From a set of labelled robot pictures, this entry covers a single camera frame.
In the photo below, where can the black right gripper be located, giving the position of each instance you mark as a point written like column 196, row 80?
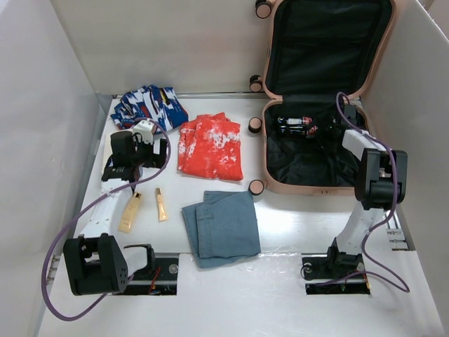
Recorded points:
column 325, row 119

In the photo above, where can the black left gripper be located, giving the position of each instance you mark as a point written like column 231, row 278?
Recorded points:
column 155, row 160

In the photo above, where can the cola bottle red cap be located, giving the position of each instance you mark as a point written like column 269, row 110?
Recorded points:
column 294, row 122

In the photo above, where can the small cream cosmetic tube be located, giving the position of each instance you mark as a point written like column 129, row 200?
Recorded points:
column 163, row 216

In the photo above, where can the large cream cosmetic tube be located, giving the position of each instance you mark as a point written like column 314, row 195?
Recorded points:
column 129, row 213

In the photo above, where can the white first aid tin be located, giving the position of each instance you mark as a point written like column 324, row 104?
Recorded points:
column 107, row 152

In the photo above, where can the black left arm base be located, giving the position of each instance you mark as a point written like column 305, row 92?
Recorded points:
column 162, row 281

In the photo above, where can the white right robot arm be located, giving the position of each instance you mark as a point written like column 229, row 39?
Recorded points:
column 380, row 187

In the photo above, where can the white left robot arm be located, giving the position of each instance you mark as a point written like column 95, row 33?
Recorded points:
column 96, row 263

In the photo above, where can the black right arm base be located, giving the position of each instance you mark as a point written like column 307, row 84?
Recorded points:
column 324, row 275

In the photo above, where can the blue white patterned garment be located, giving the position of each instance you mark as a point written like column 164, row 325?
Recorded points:
column 150, row 102

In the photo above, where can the red white patterned garment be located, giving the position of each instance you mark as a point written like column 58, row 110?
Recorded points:
column 210, row 147

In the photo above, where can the pink hard-shell suitcase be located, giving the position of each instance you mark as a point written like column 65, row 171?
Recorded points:
column 316, row 50

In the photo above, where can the folded blue denim shorts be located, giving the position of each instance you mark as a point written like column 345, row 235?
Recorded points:
column 222, row 229

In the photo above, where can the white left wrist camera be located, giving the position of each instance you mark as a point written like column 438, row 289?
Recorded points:
column 144, row 130

